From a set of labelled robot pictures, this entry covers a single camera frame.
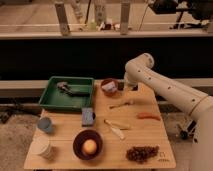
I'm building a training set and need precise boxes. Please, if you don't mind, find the white ribbed cup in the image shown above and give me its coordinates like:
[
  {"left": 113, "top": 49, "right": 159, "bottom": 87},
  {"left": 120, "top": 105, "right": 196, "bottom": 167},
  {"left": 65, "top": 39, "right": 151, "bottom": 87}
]
[{"left": 32, "top": 136, "right": 53, "bottom": 160}]

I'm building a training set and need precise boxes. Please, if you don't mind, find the orange carrot toy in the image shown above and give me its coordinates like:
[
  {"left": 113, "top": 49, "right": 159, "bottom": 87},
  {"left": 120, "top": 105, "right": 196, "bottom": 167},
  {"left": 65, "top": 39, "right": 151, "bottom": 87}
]
[{"left": 137, "top": 113, "right": 160, "bottom": 121}]

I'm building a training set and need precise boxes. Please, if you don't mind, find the black eraser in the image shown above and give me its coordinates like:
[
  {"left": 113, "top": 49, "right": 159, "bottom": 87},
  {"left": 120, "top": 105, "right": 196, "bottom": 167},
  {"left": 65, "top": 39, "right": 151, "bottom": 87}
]
[{"left": 118, "top": 82, "right": 124, "bottom": 91}]

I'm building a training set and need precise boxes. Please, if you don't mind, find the dark brown bowl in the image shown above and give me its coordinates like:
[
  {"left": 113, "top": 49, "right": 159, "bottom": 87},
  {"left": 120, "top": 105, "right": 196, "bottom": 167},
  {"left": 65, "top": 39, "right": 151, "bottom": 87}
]
[{"left": 73, "top": 129, "right": 103, "bottom": 160}]

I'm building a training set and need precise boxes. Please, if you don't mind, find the left grey post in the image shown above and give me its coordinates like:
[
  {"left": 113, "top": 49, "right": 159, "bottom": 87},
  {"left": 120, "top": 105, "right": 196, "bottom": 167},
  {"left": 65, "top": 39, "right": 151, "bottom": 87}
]
[{"left": 55, "top": 1, "right": 70, "bottom": 36}]

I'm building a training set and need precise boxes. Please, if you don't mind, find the black camera on stand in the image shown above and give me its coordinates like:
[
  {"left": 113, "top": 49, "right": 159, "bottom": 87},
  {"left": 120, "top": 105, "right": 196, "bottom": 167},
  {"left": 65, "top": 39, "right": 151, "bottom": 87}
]
[{"left": 148, "top": 0, "right": 213, "bottom": 29}]

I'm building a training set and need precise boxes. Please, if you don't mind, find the small wooden spoon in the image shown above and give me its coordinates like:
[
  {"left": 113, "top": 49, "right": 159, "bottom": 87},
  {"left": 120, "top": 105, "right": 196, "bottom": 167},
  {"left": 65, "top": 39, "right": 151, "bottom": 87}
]
[{"left": 109, "top": 100, "right": 134, "bottom": 109}]

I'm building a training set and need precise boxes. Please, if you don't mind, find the small red bowl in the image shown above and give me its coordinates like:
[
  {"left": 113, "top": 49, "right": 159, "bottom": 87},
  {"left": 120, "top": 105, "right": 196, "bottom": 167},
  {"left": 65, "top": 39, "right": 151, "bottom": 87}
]
[{"left": 101, "top": 78, "right": 118, "bottom": 97}]

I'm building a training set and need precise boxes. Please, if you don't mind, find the grey post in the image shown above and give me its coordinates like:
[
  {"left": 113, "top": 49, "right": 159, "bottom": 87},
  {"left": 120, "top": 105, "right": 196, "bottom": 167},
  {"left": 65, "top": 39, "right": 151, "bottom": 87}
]
[
  {"left": 55, "top": 1, "right": 70, "bottom": 36},
  {"left": 120, "top": 2, "right": 130, "bottom": 35}
]

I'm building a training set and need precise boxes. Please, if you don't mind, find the blue sponge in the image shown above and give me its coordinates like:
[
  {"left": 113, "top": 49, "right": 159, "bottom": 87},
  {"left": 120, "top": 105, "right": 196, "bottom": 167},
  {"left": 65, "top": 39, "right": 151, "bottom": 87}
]
[{"left": 82, "top": 108, "right": 96, "bottom": 127}]

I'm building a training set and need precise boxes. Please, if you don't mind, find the green plastic tray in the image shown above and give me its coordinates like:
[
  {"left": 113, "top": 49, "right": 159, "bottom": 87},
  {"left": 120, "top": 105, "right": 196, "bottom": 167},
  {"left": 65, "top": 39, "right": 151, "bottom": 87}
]
[{"left": 39, "top": 76, "right": 94, "bottom": 113}]

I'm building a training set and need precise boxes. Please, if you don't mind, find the white object in red bowl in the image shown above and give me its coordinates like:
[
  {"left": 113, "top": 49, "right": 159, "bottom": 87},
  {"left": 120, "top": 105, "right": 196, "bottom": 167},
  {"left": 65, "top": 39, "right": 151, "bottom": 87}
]
[{"left": 102, "top": 81, "right": 117, "bottom": 93}]

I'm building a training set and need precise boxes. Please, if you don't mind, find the orange ball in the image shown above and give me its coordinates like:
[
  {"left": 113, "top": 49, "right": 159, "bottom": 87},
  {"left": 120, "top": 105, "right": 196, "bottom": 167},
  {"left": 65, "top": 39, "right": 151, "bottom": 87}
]
[{"left": 82, "top": 139, "right": 97, "bottom": 155}]

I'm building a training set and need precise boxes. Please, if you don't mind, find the grey tool in tray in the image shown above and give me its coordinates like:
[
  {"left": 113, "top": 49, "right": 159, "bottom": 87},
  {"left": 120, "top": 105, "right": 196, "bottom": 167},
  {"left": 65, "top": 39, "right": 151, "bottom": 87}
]
[{"left": 57, "top": 82, "right": 89, "bottom": 97}]

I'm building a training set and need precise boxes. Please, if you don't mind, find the right grey post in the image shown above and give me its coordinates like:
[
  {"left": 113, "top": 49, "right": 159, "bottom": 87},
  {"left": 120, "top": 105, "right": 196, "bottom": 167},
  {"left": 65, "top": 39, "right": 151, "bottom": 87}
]
[{"left": 120, "top": 2, "right": 130, "bottom": 35}]

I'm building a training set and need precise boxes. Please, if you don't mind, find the blue cup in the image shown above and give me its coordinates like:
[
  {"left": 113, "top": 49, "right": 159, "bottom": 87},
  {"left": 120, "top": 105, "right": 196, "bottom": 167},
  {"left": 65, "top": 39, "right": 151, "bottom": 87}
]
[{"left": 37, "top": 117, "right": 53, "bottom": 134}]

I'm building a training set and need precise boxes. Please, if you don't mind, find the bunch of dark grapes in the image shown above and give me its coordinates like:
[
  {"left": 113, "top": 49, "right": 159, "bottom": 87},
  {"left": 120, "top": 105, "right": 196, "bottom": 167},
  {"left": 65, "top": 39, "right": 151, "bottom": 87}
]
[{"left": 126, "top": 146, "right": 159, "bottom": 163}]

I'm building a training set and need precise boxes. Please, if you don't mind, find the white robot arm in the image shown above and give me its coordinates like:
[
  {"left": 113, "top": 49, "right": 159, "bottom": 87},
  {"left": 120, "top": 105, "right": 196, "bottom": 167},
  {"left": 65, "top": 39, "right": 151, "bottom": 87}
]
[{"left": 124, "top": 53, "right": 213, "bottom": 171}]

